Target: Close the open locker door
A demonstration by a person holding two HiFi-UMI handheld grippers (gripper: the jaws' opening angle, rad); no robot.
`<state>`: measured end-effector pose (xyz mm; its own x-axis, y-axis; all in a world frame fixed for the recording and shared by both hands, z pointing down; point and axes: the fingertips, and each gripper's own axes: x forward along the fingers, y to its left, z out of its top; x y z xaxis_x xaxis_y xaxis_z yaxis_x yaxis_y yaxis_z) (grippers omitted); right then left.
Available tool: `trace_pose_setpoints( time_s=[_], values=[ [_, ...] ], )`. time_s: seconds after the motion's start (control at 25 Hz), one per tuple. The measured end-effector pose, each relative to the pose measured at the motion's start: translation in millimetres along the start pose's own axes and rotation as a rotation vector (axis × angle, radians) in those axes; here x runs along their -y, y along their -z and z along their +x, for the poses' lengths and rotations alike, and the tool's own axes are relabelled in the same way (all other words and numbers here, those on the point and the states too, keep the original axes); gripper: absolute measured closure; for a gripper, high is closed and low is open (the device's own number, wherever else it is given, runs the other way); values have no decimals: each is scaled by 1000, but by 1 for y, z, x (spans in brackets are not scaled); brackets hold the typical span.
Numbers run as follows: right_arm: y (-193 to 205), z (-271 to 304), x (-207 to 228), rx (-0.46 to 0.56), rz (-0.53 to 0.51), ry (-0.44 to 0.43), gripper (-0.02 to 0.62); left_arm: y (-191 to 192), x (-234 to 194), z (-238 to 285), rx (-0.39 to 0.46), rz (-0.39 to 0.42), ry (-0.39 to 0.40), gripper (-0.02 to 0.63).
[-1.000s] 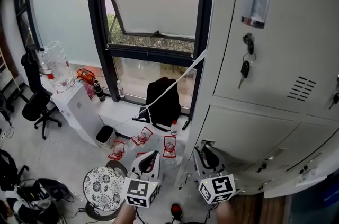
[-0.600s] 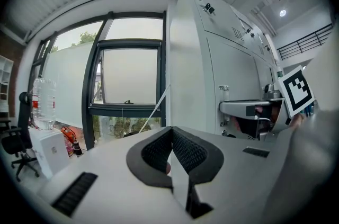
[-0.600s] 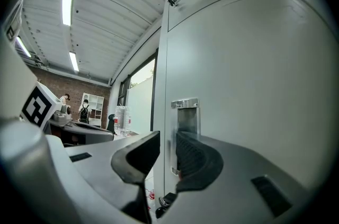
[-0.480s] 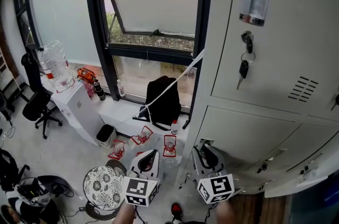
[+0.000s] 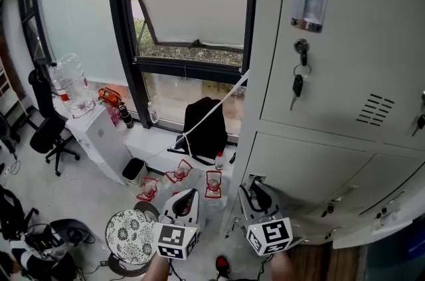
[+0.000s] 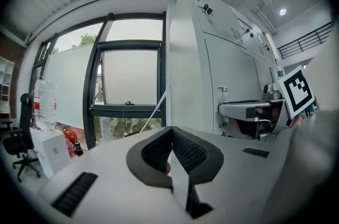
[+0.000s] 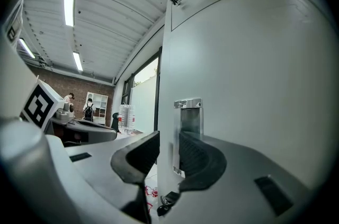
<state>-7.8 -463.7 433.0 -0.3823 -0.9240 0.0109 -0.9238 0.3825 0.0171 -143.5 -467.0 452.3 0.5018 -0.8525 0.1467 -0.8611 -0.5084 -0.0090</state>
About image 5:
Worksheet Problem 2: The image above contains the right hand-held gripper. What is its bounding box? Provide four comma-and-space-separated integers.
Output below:
238, 185, 294, 257

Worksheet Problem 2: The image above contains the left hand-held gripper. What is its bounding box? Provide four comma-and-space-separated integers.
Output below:
153, 188, 203, 262

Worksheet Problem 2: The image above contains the grey metal locker cabinet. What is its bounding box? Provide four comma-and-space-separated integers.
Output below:
221, 0, 425, 249

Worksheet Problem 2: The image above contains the person's right forearm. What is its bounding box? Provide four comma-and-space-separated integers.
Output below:
268, 250, 297, 281

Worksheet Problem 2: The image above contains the person's left forearm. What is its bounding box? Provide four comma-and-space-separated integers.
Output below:
141, 252, 172, 281

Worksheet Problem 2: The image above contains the black cabinet key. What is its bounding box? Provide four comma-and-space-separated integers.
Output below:
290, 38, 313, 112
411, 112, 425, 138

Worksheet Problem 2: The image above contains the floral cushion stool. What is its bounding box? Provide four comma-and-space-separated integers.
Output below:
105, 209, 159, 278

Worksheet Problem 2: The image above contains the white waste bin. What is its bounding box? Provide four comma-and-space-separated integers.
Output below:
121, 157, 149, 188

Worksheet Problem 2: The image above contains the person's red shoe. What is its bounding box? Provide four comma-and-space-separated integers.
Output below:
215, 256, 231, 279

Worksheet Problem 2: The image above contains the black backpack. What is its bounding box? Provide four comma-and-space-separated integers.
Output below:
167, 96, 230, 166

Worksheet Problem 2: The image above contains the black power adapter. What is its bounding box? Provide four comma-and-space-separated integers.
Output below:
76, 259, 111, 276

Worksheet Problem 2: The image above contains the small clear bottle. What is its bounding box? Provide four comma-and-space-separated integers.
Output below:
146, 101, 160, 125

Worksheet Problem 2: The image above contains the white water dispenser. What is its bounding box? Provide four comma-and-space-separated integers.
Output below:
65, 102, 134, 186

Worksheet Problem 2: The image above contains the black thermos flask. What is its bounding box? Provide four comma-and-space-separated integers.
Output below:
118, 103, 135, 130

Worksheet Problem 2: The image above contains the pink patterned cup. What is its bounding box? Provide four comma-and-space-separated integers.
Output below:
107, 104, 122, 126

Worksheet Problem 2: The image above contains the black office chair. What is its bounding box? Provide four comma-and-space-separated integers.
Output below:
27, 68, 81, 177

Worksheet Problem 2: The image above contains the large clear red label bottle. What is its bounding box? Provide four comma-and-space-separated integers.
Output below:
49, 52, 98, 120

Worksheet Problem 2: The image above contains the black bag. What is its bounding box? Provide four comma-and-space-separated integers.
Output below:
0, 185, 39, 241

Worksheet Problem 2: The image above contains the black framed window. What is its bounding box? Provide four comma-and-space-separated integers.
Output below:
16, 0, 260, 140

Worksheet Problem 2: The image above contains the white rope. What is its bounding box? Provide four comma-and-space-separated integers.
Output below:
158, 68, 250, 158

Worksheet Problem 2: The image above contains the grey device with cables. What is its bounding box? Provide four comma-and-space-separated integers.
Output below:
24, 217, 98, 261

